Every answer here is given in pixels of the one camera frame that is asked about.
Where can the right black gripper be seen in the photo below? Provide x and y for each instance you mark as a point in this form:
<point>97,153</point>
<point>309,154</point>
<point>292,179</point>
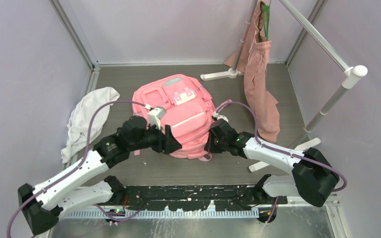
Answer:
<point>210,147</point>

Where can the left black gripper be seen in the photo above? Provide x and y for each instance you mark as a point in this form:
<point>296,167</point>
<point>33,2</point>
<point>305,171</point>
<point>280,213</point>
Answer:
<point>169,141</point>

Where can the pink student backpack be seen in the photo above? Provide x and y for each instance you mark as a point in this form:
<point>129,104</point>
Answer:
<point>189,112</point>

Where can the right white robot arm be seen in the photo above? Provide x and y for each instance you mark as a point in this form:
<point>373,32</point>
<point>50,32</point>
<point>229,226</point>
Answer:
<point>308,173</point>

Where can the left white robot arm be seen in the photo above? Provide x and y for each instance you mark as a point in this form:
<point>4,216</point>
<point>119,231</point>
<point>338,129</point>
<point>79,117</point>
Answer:
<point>44,204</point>

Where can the pink hanging garment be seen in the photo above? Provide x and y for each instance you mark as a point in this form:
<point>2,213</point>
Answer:
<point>253,64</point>

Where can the white cloth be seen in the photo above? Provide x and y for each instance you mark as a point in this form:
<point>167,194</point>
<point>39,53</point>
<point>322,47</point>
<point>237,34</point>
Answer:
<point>80,118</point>

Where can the green clothes hanger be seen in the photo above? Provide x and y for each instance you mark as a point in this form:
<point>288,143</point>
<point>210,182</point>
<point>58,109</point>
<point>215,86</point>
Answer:
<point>265,20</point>

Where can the white clothes rack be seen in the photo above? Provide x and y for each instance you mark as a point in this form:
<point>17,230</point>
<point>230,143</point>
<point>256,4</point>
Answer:
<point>351,132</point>

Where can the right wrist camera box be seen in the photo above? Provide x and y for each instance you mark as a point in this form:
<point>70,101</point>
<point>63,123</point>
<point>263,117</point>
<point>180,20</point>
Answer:
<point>217,116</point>

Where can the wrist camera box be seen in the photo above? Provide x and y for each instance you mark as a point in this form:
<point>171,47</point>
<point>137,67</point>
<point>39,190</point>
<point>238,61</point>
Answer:
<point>217,116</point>
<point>155,115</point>

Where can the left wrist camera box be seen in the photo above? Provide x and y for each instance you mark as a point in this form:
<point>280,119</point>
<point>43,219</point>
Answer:
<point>155,115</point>

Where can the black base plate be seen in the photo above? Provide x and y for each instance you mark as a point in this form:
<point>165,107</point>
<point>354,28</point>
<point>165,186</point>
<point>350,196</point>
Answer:
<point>191,197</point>

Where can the white perforated cable rail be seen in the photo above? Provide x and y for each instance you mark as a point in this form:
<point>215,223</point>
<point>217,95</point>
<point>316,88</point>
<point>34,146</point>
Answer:
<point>210,213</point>

